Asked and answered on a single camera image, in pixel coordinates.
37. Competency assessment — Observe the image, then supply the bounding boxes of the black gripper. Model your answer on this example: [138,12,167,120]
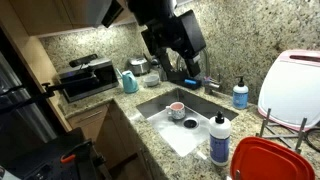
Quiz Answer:
[141,9,208,82]

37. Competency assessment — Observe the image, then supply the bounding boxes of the white bottle purple label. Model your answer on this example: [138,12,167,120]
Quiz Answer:
[208,110,232,167]

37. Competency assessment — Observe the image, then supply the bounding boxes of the black sink drain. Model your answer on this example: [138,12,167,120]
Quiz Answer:
[182,117,200,130]

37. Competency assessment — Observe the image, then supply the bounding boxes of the white bottle blue label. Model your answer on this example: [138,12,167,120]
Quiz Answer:
[232,75,249,110]

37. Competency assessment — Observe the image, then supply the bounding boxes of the stainless steel sink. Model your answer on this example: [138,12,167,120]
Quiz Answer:
[135,87,240,158]

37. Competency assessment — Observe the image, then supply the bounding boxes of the blue sponge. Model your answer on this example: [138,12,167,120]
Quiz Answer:
[183,78,198,86]

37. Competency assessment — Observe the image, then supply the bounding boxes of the grey bowl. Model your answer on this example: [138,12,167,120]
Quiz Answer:
[143,73,161,88]

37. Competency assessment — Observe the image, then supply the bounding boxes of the chrome gooseneck faucet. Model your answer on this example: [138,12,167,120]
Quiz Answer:
[176,46,223,96]

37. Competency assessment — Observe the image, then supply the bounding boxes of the silver rice cooker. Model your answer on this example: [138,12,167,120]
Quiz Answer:
[127,55,151,76]

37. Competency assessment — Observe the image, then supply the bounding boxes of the pink white mug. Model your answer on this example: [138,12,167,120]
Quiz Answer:
[165,101,187,121]

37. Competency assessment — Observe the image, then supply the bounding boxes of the black toaster oven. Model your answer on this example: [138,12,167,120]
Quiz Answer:
[56,58,120,103]

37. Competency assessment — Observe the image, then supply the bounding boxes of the white sticker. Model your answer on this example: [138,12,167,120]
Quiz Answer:
[196,150,208,160]

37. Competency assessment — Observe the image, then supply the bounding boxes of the wooden base cabinet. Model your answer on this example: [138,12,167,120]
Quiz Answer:
[66,101,151,180]

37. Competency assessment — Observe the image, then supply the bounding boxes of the white pink cutting board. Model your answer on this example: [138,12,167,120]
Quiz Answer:
[257,49,320,132]

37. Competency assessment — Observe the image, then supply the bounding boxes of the orange plastic container lid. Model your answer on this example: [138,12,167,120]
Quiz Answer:
[229,136,316,180]

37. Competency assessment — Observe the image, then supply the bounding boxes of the metal dish rack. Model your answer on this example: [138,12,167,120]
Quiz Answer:
[255,107,309,155]

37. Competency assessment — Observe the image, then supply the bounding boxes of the black equipment cart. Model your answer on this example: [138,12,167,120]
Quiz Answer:
[0,128,111,180]

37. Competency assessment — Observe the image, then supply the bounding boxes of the stainless steel refrigerator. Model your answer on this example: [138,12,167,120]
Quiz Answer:
[0,49,58,168]

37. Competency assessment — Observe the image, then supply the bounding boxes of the black stereo camera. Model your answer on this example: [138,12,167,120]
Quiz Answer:
[68,53,99,69]

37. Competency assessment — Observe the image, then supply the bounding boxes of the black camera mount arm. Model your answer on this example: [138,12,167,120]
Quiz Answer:
[0,74,101,114]

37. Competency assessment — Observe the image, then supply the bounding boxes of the orange clamp handle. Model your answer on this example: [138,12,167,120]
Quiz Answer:
[59,153,77,164]

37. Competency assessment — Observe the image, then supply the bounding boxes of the wooden wall cabinets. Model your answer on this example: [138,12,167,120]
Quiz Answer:
[8,0,138,38]

